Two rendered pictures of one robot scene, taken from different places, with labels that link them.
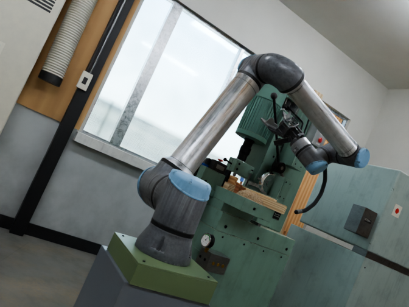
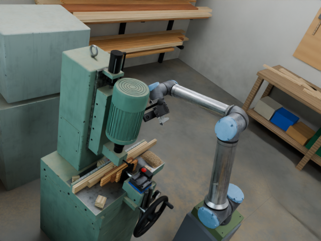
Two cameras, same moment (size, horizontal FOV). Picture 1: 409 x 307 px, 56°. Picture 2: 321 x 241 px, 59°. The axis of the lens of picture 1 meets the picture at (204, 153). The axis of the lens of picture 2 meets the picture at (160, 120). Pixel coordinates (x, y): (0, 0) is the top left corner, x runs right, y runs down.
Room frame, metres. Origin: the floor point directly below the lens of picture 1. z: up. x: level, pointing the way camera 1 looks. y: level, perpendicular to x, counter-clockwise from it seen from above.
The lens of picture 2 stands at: (2.41, 0.94, 2.22)
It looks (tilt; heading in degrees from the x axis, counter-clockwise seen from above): 36 degrees down; 244
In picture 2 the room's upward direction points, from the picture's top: 18 degrees clockwise
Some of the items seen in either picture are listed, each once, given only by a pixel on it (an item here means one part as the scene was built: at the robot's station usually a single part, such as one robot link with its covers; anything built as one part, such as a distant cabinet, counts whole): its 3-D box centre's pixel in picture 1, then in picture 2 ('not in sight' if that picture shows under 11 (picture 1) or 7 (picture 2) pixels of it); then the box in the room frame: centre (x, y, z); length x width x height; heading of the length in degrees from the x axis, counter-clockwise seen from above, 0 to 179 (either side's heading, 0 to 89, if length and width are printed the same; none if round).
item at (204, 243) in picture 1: (207, 242); (155, 194); (1.72, -0.17, 0.65); 0.06 x 0.04 x 0.08; 36
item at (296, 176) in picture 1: (279, 164); (85, 111); (2.23, -0.43, 1.16); 0.22 x 0.22 x 0.72; 36
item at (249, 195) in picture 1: (251, 195); (152, 157); (1.79, -0.28, 0.92); 0.14 x 0.09 x 0.04; 126
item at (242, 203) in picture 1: (213, 189); (127, 182); (1.98, -0.12, 0.87); 0.61 x 0.30 x 0.06; 36
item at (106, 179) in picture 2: not in sight; (116, 172); (2.04, -0.15, 0.93); 0.24 x 0.01 x 0.06; 36
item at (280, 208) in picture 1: (241, 192); (125, 160); (1.97, -0.25, 0.92); 0.60 x 0.02 x 0.04; 36
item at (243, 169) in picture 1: (240, 169); (114, 153); (2.07, -0.21, 1.03); 0.14 x 0.07 x 0.09; 126
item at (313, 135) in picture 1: (318, 132); not in sight; (2.13, -0.53, 1.40); 0.10 x 0.06 x 0.16; 126
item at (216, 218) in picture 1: (232, 221); (96, 173); (2.13, -0.29, 0.76); 0.57 x 0.45 x 0.09; 126
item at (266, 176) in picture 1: (268, 183); not in sight; (2.03, -0.37, 1.02); 0.12 x 0.03 x 0.12; 126
